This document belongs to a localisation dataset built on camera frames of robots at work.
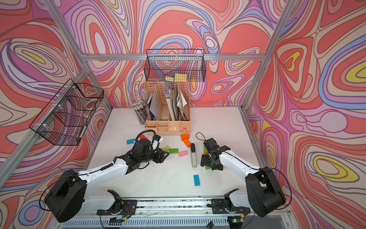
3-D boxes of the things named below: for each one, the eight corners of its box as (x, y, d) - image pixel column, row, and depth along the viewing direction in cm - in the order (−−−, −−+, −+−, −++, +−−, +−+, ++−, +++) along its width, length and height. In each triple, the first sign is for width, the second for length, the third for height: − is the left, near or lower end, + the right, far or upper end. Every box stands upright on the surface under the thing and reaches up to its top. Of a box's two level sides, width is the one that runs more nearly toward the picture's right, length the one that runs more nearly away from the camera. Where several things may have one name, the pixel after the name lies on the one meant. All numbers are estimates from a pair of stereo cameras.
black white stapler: (191, 167, 89) (191, 164, 85) (190, 147, 98) (191, 143, 94) (196, 167, 89) (196, 164, 85) (195, 147, 98) (195, 143, 94)
